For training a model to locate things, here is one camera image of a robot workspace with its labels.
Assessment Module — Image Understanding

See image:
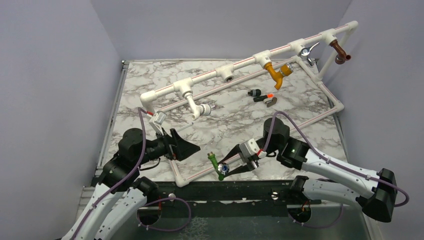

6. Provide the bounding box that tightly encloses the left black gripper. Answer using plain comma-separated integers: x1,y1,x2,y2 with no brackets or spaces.
135,127,201,166

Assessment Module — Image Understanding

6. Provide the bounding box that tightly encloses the green faucet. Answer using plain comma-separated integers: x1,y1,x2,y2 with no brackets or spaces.
207,152,230,181

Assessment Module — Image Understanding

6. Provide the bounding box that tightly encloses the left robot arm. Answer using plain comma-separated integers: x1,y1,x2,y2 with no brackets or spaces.
63,128,201,240

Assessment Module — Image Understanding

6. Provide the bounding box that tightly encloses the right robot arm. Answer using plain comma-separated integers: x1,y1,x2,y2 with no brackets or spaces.
217,117,398,223

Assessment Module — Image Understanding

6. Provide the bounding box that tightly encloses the purple white pen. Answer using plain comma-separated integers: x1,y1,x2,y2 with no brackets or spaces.
176,122,194,132

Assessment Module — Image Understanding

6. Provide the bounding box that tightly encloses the white plastic faucet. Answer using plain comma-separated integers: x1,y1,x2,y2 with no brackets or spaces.
183,92,212,121

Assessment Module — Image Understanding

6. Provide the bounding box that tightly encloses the black orange marker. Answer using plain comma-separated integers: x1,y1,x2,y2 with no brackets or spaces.
253,93,274,102

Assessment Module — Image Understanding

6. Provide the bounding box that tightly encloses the black grey small fitting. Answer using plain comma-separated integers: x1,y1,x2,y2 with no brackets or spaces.
247,89,262,98

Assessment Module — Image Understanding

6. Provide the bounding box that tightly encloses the orange yellow faucet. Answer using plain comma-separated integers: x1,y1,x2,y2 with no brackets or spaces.
263,62,294,90

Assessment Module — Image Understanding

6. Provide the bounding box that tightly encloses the chrome lever faucet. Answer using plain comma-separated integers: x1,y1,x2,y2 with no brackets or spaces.
298,42,320,68

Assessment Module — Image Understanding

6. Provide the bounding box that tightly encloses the brown faucet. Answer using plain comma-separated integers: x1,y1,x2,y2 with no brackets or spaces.
329,39,352,65

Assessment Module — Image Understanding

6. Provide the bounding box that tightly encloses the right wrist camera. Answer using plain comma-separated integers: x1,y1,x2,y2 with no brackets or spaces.
239,138,267,161

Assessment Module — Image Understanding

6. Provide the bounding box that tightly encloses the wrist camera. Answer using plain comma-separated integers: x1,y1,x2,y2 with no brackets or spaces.
149,111,167,135
239,138,267,161

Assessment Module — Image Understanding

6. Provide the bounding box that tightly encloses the black table front rail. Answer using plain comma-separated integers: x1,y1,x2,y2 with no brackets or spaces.
112,178,332,220

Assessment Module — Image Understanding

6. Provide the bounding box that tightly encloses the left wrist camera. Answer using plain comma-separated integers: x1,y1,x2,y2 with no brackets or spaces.
149,111,167,135

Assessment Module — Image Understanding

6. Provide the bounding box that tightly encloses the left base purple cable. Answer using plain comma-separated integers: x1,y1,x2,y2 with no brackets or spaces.
136,197,192,233

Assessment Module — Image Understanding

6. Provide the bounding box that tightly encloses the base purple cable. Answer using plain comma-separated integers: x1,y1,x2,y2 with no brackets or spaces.
287,202,344,230
136,197,192,233

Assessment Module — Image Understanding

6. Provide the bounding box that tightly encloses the white PVC pipe frame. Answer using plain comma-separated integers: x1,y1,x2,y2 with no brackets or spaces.
139,20,360,188

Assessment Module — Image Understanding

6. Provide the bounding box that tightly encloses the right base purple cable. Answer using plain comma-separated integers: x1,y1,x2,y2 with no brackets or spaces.
287,202,344,230

